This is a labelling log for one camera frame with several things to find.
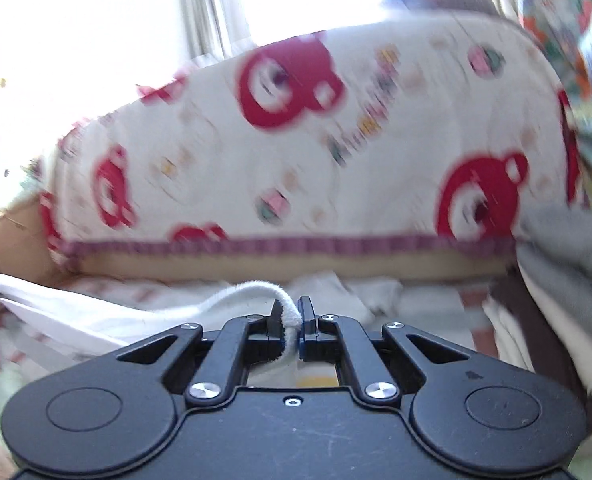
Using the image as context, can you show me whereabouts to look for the white garment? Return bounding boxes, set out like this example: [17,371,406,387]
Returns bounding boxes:
[0,271,404,386]

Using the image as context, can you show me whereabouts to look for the white curtain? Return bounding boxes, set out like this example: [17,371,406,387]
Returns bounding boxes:
[176,0,257,61]

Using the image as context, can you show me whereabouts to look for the white quilt with red bears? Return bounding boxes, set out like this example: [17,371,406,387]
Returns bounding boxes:
[38,12,589,286]

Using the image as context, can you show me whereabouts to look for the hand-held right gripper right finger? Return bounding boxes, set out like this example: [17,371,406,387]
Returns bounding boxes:
[298,296,471,406]

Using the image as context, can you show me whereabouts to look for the grey cloth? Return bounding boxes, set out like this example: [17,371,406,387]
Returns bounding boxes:
[518,202,592,361]

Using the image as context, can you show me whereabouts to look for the colourful floral cloth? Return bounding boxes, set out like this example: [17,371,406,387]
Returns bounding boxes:
[518,0,592,211]

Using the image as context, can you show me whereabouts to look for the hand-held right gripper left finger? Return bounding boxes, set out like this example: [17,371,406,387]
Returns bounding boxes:
[117,299,291,408]

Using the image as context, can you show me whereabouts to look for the brown cardboard box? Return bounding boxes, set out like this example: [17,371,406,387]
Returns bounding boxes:
[0,195,72,283]

